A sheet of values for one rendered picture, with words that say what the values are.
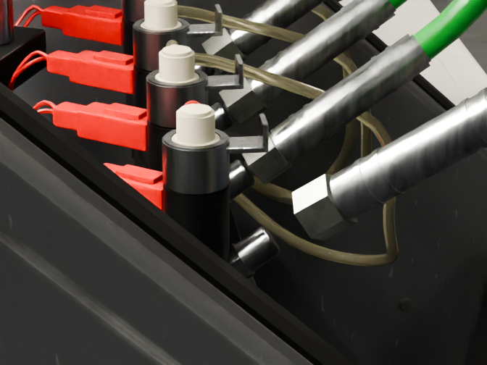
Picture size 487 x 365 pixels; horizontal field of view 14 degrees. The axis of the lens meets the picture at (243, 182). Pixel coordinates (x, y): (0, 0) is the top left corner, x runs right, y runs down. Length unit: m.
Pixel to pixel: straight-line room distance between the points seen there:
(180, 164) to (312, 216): 0.10
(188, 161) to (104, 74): 0.19
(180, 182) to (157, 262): 0.35
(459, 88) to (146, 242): 0.90
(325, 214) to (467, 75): 0.66
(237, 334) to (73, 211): 0.05
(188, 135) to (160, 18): 0.16
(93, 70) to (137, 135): 0.09
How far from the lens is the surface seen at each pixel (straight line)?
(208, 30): 0.96
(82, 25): 1.06
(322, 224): 0.72
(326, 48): 0.97
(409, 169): 0.70
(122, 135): 0.90
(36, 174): 0.44
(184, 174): 0.80
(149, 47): 0.95
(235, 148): 0.81
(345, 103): 0.89
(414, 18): 1.49
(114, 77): 0.98
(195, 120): 0.80
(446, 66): 1.39
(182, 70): 0.88
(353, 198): 0.71
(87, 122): 0.91
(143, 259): 0.45
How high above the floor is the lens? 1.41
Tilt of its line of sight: 22 degrees down
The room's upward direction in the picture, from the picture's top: straight up
